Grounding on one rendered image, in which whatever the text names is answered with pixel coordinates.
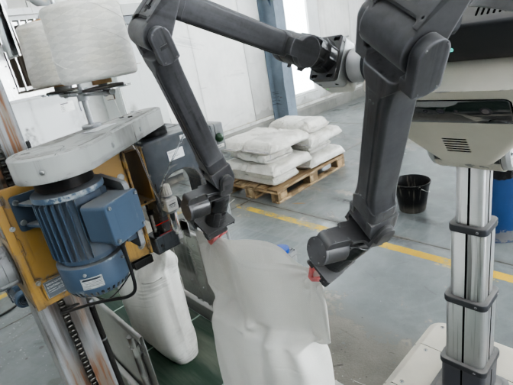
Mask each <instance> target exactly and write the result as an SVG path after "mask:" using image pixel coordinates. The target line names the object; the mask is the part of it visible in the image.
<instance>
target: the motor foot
mask: <svg viewBox="0 0 513 385"><path fill-rule="evenodd" d="M34 191H35V190H34V189H32V190H29V191H27V192H23V193H21V194H18V195H16V196H12V197H10V198H9V199H8V202H9V205H10V206H11V210H12V211H13V213H14V216H15V218H16V221H17V223H18V226H19V228H20V229H21V231H28V230H31V229H32V228H40V225H39V223H38V220H37V217H36V215H35V213H34V210H33V208H32V203H31V201H30V195H31V193H33V192H34Z"/></svg>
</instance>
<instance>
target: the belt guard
mask: <svg viewBox="0 0 513 385"><path fill-rule="evenodd" d="M129 114H130V115H129ZM131 115H132V116H133V117H129V118H128V116H131ZM122 116H124V118H120V117H122ZM122 116H120V117H117V118H113V119H112V120H109V121H105V122H102V125H106V124H113V123H116V124H114V125H111V126H108V127H106V128H103V129H101V130H99V131H96V132H91V133H84V132H86V131H89V130H91V129H88V130H81V131H77V132H74V133H72V134H68V135H66V136H63V137H59V138H57V139H55V140H52V141H48V142H46V143H43V144H40V145H37V146H35V147H31V148H29V149H27V150H23V151H20V152H18V153H16V154H13V155H11V156H10V157H8V158H7V159H6V161H5V162H6V164H7V166H8V169H9V171H10V174H11V177H12V179H13V181H14V183H15V185H16V186H39V185H43V184H48V183H54V182H57V181H61V180H65V179H69V178H71V177H74V176H78V175H80V174H83V173H86V172H88V171H90V170H93V169H95V168H96V167H98V166H100V165H101V164H103V163H104V162H106V161H107V160H109V159H111V158H112V157H113V156H115V155H117V154H119V153H120V152H122V151H123V150H124V149H126V148H128V147H130V146H131V145H132V144H134V143H136V142H137V141H139V140H140V139H141V138H143V137H145V136H147V135H148V134H149V133H151V132H152V131H154V130H156V129H158V128H159V127H161V126H162V125H164V122H163V116H162V114H161V111H160V107H151V108H144V109H140V110H137V111H135V112H131V113H128V114H126V115H122ZM82 133H84V134H82Z"/></svg>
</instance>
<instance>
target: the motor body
mask: <svg viewBox="0 0 513 385"><path fill-rule="evenodd" d="M103 184H104V180H103V177H102V176H101V175H98V174H94V176H93V178H92V179H91V180H90V181H88V182H87V183H84V184H82V185H80V186H77V187H75V188H72V189H68V190H64V191H62V192H55V193H49V194H40V193H37V192H35V191H34V192H33V193H31V195H30V201H31V203H32V208H33V210H34V213H35V215H36V217H37V220H38V223H39V225H40V228H41V231H42V232H43V235H44V237H45V240H46V242H47V245H48V248H49V249H50V253H51V255H52V257H53V259H54V260H55V261H56V268H57V269H58V272H59V274H60V277H61V279H62V281H63V284H64V286H65V287H66V289H67V291H68V292H69V293H71V294H73V295H74V296H78V297H84V298H86V297H94V296H100V295H102V294H105V293H108V292H110V291H112V290H113V289H115V288H117V287H118V286H120V285H121V284H122V283H123V282H124V281H125V280H126V279H127V277H128V275H129V273H130V271H129V268H128V265H127V262H126V260H125V257H124V255H123V253H122V250H121V248H120V247H119V246H114V245H113V244H103V243H94V242H91V240H90V237H89V234H88V232H87V229H86V226H85V223H84V221H83V218H82V215H81V212H80V208H81V206H82V205H84V204H86V203H87V202H89V201H91V200H93V199H94V198H96V197H98V196H100V195H101V194H103V193H105V192H107V189H106V186H104V185H103Z"/></svg>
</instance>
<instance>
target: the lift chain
mask: <svg viewBox="0 0 513 385"><path fill-rule="evenodd" d="M0 154H1V155H3V156H2V157H0V170H1V172H2V175H3V176H4V179H5V182H6V184H7V187H10V186H14V185H15V183H14V181H13V183H8V181H11V180H13V179H12V177H11V174H10V171H9V169H7V170H3V169H4V168H6V167H7V168H8V166H7V164H6V162H5V161H6V157H5V154H4V152H3V150H2V146H1V145H0ZM2 161H4V162H5V163H3V164H1V162H2ZM8 174H10V176H8V177H7V176H6V175H8ZM61 303H63V304H62V305H61V306H60V304H61ZM56 304H57V306H58V308H59V310H60V311H62V309H64V308H65V309H66V308H67V306H66V303H65V300H64V299H61V300H59V301H57V302H56ZM61 316H62V317H63V320H64V322H65V324H66V327H67V329H68V332H69V335H70V337H71V339H72V341H73V344H74V346H75V348H76V351H77V353H78V355H79V359H80V361H81V362H82V365H83V368H84V370H85V372H86V375H87V377H88V379H89V382H90V384H91V385H95V384H96V385H99V384H98V381H97V380H96V376H95V374H94V372H93V369H92V366H91V364H90V363H89V359H88V357H87V355H86V351H85V349H84V347H83V346H82V342H81V340H80V337H79V334H78V332H77V330H76V327H75V325H74V323H73V320H72V318H71V315H70V313H67V314H66V315H61ZM67 318H69V319H67ZM66 319H67V320H66ZM70 322H71V324H69V323H70ZM68 324H69V325H68ZM72 327H73V328H72ZM70 328H72V329H70ZM73 332H75V333H73ZM72 333H73V334H72ZM75 337H76V338H75ZM77 341H79V342H77ZM76 342H77V343H76ZM78 346H80V347H78ZM81 350H82V351H81ZM83 354H84V355H83ZM82 355H83V356H82ZM84 359H85V360H84ZM85 364H87V365H85ZM88 367H89V369H87V368H88ZM89 372H91V373H89ZM92 376H93V377H92ZM90 377H91V378H90ZM92 381H93V382H92Z"/></svg>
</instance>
